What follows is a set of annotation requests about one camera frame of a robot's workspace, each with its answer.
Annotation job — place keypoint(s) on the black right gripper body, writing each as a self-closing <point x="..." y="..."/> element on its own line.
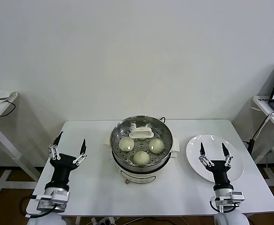
<point x="221" y="174"/>

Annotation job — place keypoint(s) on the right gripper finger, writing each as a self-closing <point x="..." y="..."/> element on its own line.
<point x="203" y="155"/>
<point x="226" y="154"/>

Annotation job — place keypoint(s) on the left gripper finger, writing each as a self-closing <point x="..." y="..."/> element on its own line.
<point x="81" y="151"/>
<point x="56" y="146"/>

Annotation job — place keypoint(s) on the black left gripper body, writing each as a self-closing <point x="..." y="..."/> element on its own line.
<point x="60" y="170"/>

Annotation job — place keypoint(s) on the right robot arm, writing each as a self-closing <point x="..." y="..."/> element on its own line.
<point x="228" y="208"/>

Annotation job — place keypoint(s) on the perforated steel steamer basket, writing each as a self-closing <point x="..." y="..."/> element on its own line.
<point x="174" y="144"/>

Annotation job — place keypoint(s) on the white round plate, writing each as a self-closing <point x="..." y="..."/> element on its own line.
<point x="209" y="145"/>

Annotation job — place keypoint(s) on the white electric cooking pot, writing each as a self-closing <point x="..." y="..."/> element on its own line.
<point x="137" y="177"/>

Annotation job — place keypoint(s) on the white side table with laptop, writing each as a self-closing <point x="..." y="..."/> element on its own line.
<point x="261" y="100"/>

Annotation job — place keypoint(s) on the white power strip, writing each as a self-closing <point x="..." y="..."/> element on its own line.
<point x="104" y="220"/>

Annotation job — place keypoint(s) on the black cylindrical post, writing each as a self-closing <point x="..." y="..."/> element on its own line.
<point x="250" y="146"/>

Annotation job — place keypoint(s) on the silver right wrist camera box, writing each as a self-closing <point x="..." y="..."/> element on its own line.
<point x="236" y="196"/>

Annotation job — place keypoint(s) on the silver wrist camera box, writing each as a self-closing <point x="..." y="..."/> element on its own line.
<point x="236" y="196"/>
<point x="46" y="201"/>

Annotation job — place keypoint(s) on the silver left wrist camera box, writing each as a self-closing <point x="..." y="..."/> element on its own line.
<point x="46" y="201"/>

